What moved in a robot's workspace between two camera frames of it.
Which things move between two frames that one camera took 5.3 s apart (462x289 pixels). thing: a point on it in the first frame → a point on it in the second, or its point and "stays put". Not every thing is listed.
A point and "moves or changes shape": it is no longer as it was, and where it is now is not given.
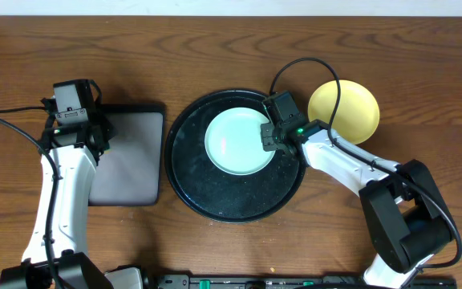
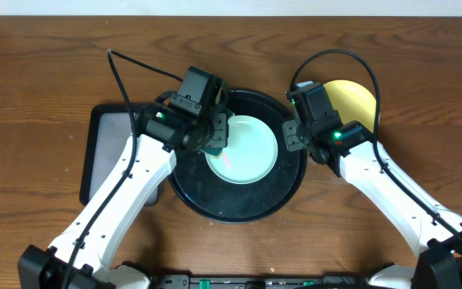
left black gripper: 102,123 → 222,124
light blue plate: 233,141 moves or changes shape
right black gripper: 266,130 → 292,143
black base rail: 273,281 stays put
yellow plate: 359,114 stays put
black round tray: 225,197 stays put
